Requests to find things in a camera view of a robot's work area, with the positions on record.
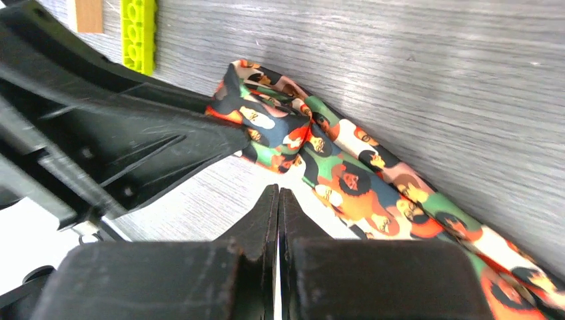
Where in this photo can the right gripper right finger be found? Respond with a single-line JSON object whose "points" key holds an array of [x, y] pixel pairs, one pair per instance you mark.
{"points": [[326, 278]]}

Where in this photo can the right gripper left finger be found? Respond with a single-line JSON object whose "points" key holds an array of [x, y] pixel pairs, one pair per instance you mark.
{"points": [[231, 277]]}

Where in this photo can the small wooden rectangular block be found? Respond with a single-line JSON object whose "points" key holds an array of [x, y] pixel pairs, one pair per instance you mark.
{"points": [[85, 16]]}

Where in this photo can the lime green building plate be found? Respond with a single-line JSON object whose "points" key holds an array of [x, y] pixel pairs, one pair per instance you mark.
{"points": [[138, 28]]}

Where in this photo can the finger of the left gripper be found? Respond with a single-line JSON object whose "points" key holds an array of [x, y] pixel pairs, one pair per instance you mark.
{"points": [[85, 137]]}

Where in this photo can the floral patterned necktie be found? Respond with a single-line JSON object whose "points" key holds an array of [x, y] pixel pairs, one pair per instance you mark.
{"points": [[369, 188]]}

